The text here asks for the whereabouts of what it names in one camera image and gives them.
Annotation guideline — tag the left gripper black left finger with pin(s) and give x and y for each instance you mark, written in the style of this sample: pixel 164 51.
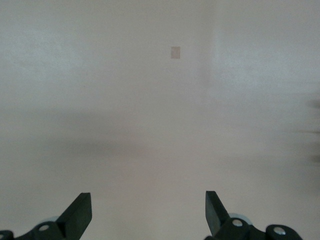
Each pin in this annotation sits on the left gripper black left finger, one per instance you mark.
pixel 75 220

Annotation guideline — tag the small brown tape mark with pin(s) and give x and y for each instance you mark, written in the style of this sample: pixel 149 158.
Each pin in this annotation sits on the small brown tape mark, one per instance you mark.
pixel 175 53

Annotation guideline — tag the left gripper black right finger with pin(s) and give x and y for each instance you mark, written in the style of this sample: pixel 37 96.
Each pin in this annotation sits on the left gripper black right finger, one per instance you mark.
pixel 220 222

